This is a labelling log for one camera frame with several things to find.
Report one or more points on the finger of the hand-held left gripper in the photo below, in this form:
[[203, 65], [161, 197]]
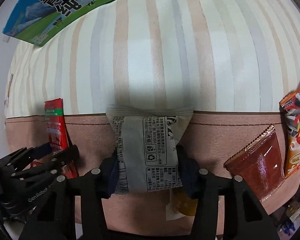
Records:
[[65, 155], [41, 152]]

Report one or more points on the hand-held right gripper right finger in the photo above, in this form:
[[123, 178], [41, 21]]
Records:
[[187, 173]]

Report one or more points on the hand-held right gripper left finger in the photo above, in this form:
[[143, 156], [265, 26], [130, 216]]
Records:
[[110, 173]]

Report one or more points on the long red snack packet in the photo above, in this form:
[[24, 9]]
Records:
[[55, 127]]

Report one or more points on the grey white snack packet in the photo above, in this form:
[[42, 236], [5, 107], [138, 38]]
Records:
[[145, 150]]

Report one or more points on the blue printed cardboard box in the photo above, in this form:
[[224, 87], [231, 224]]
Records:
[[65, 12]]

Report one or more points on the clear packet with yellow egg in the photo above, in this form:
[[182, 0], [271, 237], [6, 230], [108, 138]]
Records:
[[182, 205]]

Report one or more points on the dark red snack packet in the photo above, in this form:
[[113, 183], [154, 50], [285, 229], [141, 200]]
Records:
[[261, 165]]

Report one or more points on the striped pink cat blanket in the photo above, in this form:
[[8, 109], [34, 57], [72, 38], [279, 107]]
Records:
[[165, 67]]

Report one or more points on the orange panda snack packet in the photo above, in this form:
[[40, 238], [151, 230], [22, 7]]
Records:
[[298, 140]]

